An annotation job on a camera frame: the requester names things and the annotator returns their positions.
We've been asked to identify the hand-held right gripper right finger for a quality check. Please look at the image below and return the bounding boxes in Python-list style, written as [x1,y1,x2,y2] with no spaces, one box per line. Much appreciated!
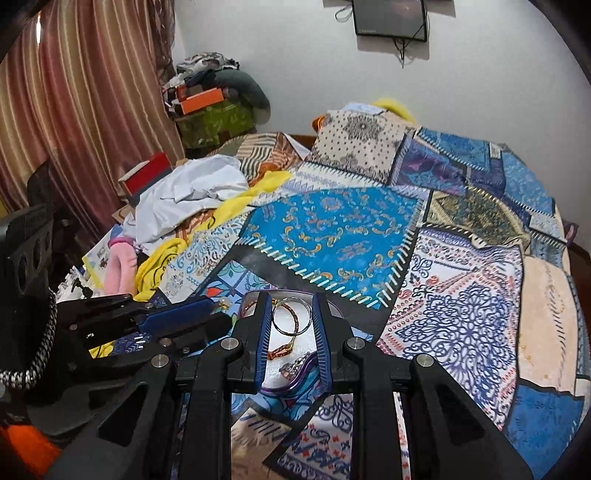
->
[311,292,537,480]

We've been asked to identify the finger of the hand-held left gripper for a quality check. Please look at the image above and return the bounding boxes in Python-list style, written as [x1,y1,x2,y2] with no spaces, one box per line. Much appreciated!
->
[69,314,232,367]
[58,294,215,341]

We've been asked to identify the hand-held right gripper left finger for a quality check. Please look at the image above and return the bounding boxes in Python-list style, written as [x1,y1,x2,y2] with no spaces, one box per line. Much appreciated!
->
[44,292,274,480]

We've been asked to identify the silver bangle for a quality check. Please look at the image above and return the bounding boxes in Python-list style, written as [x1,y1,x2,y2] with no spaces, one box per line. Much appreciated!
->
[285,296,315,334]
[271,300,302,336]

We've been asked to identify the purple rimmed jewelry tray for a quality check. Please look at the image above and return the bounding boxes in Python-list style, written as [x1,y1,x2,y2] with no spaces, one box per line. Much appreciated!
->
[239,290,348,398]

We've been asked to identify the silver stone jewelry piece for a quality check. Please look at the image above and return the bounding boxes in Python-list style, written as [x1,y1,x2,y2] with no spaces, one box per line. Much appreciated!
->
[279,353,311,380]

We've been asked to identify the orange patterned bangle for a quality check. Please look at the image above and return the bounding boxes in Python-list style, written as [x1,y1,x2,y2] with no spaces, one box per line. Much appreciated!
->
[266,335,297,362]

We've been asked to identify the printed paper sheets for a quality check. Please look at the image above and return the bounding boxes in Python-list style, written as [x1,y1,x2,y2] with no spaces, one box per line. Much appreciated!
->
[62,225,122,301]

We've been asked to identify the black chair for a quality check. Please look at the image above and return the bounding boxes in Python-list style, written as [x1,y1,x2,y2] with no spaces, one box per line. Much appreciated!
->
[24,158,80,278]

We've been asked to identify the pink plush cloth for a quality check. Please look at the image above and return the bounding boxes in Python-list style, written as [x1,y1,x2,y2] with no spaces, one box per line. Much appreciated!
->
[103,234,140,297]

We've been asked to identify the blue patchwork blanket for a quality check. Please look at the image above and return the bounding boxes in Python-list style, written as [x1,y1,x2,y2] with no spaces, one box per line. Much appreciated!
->
[159,119,588,480]

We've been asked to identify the white cloth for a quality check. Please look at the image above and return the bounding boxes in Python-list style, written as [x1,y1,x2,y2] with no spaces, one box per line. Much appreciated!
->
[121,154,251,246]

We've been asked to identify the red box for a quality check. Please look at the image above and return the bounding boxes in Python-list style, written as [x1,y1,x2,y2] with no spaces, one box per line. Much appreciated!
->
[117,152,172,198]

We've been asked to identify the striped pink curtain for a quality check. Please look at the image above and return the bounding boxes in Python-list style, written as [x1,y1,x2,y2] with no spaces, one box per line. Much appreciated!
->
[0,0,186,243]

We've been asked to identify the brown striped quilt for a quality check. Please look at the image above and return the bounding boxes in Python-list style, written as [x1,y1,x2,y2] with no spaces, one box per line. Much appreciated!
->
[207,131,311,186]

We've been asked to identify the cream patterned pillow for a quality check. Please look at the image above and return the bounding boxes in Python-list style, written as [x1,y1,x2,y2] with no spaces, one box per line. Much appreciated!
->
[306,110,417,186]

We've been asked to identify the orange box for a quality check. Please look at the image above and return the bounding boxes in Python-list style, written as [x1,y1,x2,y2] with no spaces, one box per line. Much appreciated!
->
[177,88,228,116]

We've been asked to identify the grey cushion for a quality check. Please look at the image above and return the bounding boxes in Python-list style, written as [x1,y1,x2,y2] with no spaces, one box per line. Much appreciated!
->
[215,68,271,112]

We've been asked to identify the yellow fluffy cloth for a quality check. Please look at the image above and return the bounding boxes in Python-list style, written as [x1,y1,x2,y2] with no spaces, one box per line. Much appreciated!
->
[372,96,417,124]

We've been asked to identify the pile of clothes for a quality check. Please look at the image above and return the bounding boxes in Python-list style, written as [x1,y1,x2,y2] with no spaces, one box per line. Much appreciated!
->
[174,52,242,78]

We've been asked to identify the black white braided cable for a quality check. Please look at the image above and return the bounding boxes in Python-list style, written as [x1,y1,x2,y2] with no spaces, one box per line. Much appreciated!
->
[0,286,58,389]

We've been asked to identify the black monitor cable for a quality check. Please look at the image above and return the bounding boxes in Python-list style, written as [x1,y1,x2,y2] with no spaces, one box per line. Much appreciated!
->
[392,36,413,68]

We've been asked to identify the black wall monitor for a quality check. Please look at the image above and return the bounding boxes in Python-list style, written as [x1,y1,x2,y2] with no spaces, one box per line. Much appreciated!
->
[351,0,428,43]

